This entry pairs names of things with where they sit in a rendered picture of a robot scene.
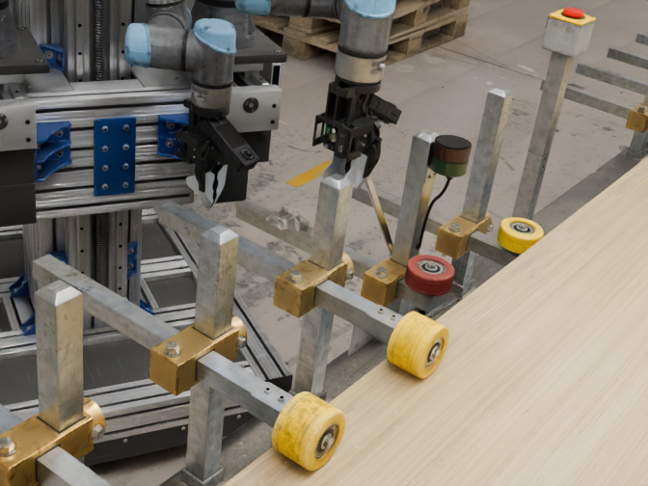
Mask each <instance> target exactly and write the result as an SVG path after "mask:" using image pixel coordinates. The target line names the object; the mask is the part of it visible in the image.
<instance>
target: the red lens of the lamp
mask: <svg viewBox="0 0 648 486"><path fill-rule="evenodd" d="M438 137H439V136H437V137H436V138H435V141H434V146H433V150H432V153H433V155H434V156H435V157H437V158H439V159H441V160H443V161H445V162H450V163H463V162H466V161H468V160H469V158H470V154H471V149H472V144H471V142H470V141H469V143H470V147H469V148H466V149H452V148H446V147H442V146H441V145H440V144H439V143H438V142H437V138H438Z"/></svg>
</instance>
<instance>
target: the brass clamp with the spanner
mask: <svg viewBox="0 0 648 486"><path fill-rule="evenodd" d="M378 267H384V268H385V269H387V273H386V274H387V277H386V278H385V279H379V278H377V277H375V275H374V274H375V272H376V270H377V268H378ZM406 268H407V266H405V265H402V264H400V263H398V262H396V261H394V260H392V256H390V257H388V258H386V259H385V260H383V261H382V262H380V263H379V264H377V265H375V266H374V267H372V268H371V269H369V270H368V271H366V272H364V279H363V285H362V291H361V296H362V297H364V298H366V299H367V300H369V301H371V302H373V303H375V304H377V305H381V306H383V307H386V306H388V305H389V304H391V303H392V302H393V301H395V300H396V299H398V297H396V291H397V287H398V282H399V281H401V280H402V279H404V278H405V274H406Z"/></svg>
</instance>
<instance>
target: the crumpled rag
mask: <svg viewBox="0 0 648 486"><path fill-rule="evenodd" d="M273 215H274V216H269V217H267V218H266V219H265V221H267V222H268V223H269V225H274V226H276V227H277V228H279V229H280V230H284V229H286V230H288V229H290V230H294V231H308V229H309V227H311V225H310V223H309V221H307V220H306V218H305V217H303V216H301V215H299V216H294V215H293V214H292V213H291V212H289V211H288V209H287V208H285V207H284V206H283V207H282V208H281V210H279V211H275V212H274V213H273Z"/></svg>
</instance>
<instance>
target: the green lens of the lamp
mask: <svg viewBox="0 0 648 486"><path fill-rule="evenodd" d="M468 163H469V160H468V161H467V162H466V163H463V164H448V163H445V162H442V161H440V160H438V159H437V158H435V157H434V155H433V153H432V155H431V161H430V169H431V170H432V171H433V172H435V173H436V174H439V175H441V176H450V177H458V176H463V175H464V174H465V173H466V171H467V168H468Z"/></svg>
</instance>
